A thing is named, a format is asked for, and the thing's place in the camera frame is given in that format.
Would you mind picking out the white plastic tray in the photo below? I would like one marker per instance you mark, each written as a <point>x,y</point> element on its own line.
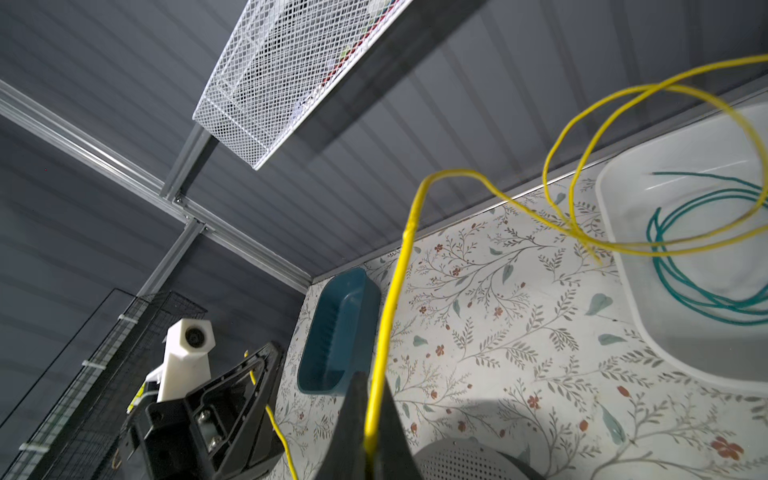
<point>701,304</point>

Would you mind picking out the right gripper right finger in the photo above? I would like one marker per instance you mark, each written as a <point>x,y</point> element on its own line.
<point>393,459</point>

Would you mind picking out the yellow marker in basket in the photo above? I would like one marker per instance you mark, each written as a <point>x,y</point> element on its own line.
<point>137,398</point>

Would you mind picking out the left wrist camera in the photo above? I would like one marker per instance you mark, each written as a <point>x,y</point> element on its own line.
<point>185,365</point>

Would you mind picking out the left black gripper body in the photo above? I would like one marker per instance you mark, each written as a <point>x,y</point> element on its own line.
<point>155,443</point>

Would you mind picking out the white wire mesh basket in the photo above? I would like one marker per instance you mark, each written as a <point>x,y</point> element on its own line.
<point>282,59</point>

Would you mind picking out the floral table mat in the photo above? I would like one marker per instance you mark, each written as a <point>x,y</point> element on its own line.
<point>512,333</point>

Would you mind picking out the teal plastic tray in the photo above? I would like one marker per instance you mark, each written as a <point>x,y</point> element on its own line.
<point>342,334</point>

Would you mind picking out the black wire basket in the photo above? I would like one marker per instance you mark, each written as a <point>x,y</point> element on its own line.
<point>54,349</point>

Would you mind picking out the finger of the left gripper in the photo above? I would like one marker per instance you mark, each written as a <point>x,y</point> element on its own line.
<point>229,425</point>

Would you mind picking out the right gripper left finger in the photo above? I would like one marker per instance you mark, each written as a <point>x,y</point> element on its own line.
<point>345,457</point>

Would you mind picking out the grey perforated cable spool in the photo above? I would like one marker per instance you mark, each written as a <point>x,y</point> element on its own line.
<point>468,459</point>

